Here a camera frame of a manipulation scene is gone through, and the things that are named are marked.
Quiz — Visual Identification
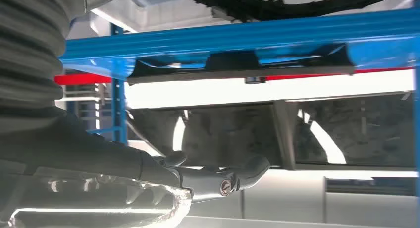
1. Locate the blue metal shelf rack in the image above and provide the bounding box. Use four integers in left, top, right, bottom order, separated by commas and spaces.
60, 0, 420, 198

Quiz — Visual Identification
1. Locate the red barrier belt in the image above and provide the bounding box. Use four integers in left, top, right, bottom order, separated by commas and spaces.
54, 67, 415, 87

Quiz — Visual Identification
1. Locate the black stanchion head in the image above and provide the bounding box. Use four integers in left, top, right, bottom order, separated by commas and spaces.
244, 76, 267, 85

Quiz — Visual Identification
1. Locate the white car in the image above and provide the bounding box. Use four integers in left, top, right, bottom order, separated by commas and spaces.
54, 68, 420, 228

